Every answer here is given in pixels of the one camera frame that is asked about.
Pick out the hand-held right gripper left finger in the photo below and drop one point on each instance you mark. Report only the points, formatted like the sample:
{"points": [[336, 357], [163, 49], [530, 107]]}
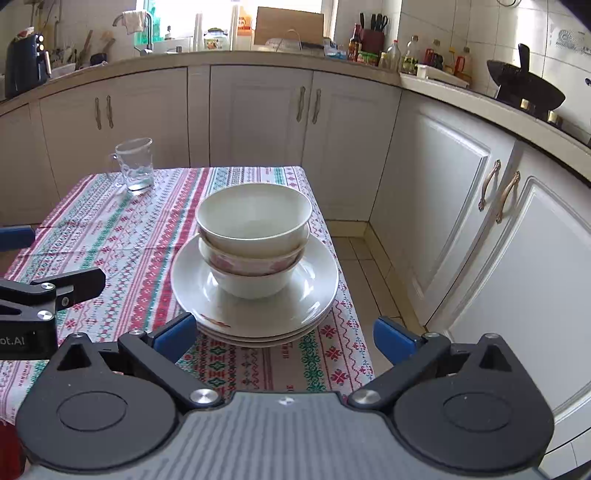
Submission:
{"points": [[175, 337]]}

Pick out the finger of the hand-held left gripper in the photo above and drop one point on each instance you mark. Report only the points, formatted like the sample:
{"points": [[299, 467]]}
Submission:
{"points": [[78, 284], [16, 238]]}

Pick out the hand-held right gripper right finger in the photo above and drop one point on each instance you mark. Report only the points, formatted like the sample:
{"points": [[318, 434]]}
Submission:
{"points": [[395, 339]]}

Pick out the white plate fruit print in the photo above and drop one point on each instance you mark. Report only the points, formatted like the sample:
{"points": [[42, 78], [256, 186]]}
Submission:
{"points": [[314, 286], [263, 345], [263, 339]]}

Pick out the white ceramic bowl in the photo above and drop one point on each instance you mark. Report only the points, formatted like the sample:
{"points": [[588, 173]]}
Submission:
{"points": [[251, 287], [254, 207]]}

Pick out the white bowl pink flower print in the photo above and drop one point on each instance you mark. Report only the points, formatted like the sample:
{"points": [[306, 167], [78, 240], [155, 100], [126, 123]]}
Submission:
{"points": [[249, 266]]}

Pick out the patterned tablecloth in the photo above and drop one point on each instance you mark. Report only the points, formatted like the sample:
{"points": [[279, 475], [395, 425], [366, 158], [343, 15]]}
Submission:
{"points": [[115, 240]]}

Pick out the clear glass mug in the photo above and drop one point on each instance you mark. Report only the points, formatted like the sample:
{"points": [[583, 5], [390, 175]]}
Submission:
{"points": [[134, 170]]}

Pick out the small black pot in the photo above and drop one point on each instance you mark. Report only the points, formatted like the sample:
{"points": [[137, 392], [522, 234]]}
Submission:
{"points": [[98, 58]]}

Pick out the wooden spatula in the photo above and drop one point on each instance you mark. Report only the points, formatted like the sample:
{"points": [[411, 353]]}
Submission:
{"points": [[85, 46]]}

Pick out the metal kitchen faucet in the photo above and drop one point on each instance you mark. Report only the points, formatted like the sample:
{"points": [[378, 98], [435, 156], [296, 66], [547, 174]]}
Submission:
{"points": [[148, 34]]}

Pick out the white cloth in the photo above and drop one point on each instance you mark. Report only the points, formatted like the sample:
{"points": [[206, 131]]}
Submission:
{"points": [[134, 22]]}

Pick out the white plastic tray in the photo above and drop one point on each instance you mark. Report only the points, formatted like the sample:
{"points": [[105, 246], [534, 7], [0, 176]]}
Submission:
{"points": [[443, 77]]}

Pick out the stack of white cups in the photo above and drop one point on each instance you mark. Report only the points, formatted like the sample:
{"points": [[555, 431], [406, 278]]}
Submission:
{"points": [[236, 25], [198, 32]]}

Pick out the flower print ceramic jar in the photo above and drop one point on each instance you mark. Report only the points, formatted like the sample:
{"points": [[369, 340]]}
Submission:
{"points": [[216, 41]]}

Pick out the green packet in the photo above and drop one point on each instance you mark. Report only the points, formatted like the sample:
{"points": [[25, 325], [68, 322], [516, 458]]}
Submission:
{"points": [[367, 57]]}

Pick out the clear glass bottle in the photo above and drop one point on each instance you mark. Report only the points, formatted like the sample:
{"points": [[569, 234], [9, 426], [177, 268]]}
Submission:
{"points": [[393, 56]]}

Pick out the clear bottle white cap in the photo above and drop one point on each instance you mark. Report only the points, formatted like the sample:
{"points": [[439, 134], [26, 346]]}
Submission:
{"points": [[410, 56]]}

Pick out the red seasoning bottle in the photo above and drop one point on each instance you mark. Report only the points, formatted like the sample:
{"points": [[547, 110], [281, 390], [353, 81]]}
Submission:
{"points": [[431, 57]]}

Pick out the black wok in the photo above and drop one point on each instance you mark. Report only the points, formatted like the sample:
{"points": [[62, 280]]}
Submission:
{"points": [[526, 85]]}

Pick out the dark sauce bottle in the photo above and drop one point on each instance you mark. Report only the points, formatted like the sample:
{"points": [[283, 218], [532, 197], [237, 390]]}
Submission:
{"points": [[354, 48]]}

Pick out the beige kitchen countertop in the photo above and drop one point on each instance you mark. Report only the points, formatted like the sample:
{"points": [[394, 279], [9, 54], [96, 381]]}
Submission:
{"points": [[277, 57]]}

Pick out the knife block with knives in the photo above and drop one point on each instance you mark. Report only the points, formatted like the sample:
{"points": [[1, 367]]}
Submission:
{"points": [[373, 41]]}

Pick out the white colander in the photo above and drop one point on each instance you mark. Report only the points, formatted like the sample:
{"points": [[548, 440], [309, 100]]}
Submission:
{"points": [[281, 45]]}

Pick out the brown cardboard sheet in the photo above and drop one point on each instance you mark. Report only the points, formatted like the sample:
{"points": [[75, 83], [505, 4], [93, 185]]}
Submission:
{"points": [[288, 25]]}

